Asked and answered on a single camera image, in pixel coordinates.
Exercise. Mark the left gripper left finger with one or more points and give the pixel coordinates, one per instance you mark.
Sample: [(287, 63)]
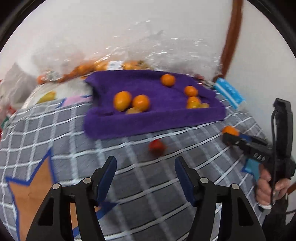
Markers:
[(53, 218)]

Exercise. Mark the small clear bag of oranges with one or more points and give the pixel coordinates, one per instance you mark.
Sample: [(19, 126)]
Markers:
[(60, 66)]

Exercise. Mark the brown wooden door frame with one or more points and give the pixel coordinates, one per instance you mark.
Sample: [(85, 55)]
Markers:
[(231, 39)]

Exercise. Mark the person right hand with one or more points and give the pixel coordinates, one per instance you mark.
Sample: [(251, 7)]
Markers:
[(263, 191)]

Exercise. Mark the large clear plastic bag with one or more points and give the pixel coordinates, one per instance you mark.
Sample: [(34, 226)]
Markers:
[(163, 52)]

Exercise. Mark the grey checked blanket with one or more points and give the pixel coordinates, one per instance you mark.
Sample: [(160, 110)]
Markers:
[(46, 144)]

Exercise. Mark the purple towel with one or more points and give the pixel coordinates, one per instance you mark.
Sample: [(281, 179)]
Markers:
[(167, 104)]

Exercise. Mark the large orange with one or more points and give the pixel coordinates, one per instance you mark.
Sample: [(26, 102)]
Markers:
[(168, 80)]

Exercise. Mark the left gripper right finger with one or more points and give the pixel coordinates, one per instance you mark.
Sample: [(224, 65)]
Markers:
[(238, 220)]

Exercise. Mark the small red fruit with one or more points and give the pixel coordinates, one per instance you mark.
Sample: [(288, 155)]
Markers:
[(157, 147)]

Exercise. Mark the yellow-green small fruit back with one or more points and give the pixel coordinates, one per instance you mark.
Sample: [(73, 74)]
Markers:
[(133, 110)]

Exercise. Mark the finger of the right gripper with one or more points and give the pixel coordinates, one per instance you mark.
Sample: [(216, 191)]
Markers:
[(245, 142)]

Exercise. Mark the fruit printed paper mat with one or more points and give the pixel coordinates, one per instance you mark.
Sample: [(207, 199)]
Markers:
[(65, 89)]

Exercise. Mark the blue tissue pack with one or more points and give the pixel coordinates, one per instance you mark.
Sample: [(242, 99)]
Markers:
[(223, 87)]

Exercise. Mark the white plastic shopping bag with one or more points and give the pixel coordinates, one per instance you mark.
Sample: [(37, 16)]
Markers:
[(16, 87)]

